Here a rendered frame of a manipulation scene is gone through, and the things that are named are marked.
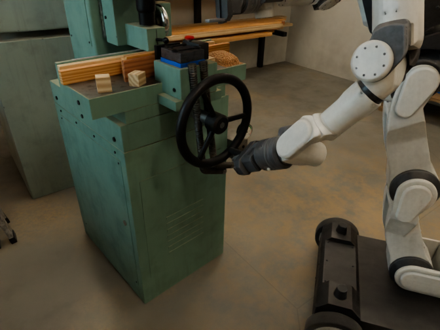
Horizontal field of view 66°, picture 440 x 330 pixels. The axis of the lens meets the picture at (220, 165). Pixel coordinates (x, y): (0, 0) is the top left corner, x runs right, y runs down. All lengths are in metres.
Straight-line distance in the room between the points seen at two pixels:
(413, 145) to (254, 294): 0.87
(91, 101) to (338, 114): 0.62
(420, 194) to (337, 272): 0.47
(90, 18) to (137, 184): 0.59
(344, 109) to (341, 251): 0.88
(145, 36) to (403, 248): 1.12
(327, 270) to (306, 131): 0.78
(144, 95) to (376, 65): 0.63
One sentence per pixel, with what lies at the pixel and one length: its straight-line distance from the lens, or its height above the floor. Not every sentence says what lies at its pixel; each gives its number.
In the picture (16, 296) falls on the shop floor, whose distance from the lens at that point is 1.75.
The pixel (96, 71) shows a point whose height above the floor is 0.92.
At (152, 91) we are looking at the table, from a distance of 1.07.
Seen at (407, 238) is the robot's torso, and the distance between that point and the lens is 1.35.
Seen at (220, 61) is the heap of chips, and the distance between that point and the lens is 1.27.
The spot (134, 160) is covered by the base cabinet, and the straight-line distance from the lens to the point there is 1.11.
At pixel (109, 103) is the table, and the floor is 0.88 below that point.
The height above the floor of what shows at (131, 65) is 0.95.
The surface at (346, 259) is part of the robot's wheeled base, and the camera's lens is 1.53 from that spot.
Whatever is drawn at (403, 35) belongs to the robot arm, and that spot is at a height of 1.11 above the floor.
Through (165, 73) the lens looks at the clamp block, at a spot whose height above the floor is 0.93.
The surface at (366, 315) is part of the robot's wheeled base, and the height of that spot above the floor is 0.17.
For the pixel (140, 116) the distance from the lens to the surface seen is 1.06.
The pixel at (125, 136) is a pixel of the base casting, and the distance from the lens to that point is 1.06.
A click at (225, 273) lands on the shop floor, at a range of 1.63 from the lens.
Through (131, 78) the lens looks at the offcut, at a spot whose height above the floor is 0.92.
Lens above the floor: 1.22
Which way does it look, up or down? 31 degrees down
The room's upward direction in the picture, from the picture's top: 1 degrees clockwise
